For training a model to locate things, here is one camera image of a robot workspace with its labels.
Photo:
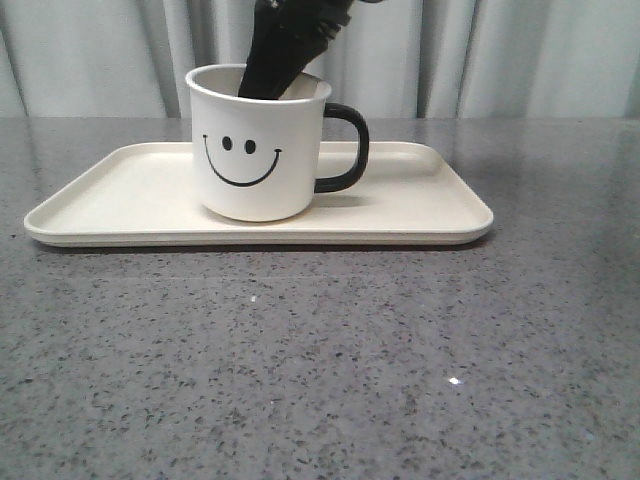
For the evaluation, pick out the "black gripper finger inside mug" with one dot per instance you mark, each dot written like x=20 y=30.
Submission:
x=269 y=66

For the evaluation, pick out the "pale grey-green curtain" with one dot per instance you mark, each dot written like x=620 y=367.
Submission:
x=396 y=59

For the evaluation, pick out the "cream rectangular plastic tray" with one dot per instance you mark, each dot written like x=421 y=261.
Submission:
x=144 y=195

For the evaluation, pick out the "white smiley mug black handle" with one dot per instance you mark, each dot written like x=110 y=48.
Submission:
x=256 y=160

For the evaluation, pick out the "black gripper finger outside mug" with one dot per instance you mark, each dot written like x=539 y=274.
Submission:
x=303 y=31

